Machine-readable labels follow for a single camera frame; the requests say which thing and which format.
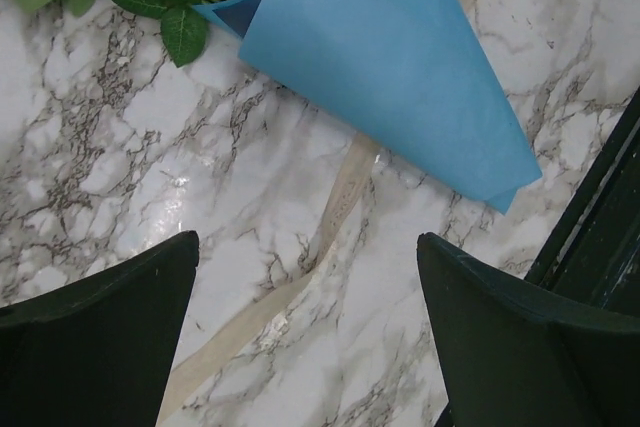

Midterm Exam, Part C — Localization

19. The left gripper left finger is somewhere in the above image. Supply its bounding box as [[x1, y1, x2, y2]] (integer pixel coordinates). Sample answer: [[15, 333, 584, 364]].
[[1, 231, 199, 426]]

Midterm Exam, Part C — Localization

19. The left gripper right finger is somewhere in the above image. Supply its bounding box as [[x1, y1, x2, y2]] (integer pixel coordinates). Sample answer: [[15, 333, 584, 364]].
[[417, 233, 639, 426]]

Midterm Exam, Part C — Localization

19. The beige ribbon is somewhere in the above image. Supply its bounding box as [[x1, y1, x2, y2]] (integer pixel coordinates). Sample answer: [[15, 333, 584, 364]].
[[157, 0, 506, 427]]

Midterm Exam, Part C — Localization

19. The blue wrapping paper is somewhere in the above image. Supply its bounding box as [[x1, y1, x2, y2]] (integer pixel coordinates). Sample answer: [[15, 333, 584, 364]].
[[198, 0, 541, 212]]

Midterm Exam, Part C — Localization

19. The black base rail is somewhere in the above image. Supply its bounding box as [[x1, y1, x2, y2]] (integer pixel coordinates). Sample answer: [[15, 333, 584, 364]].
[[438, 100, 639, 426]]

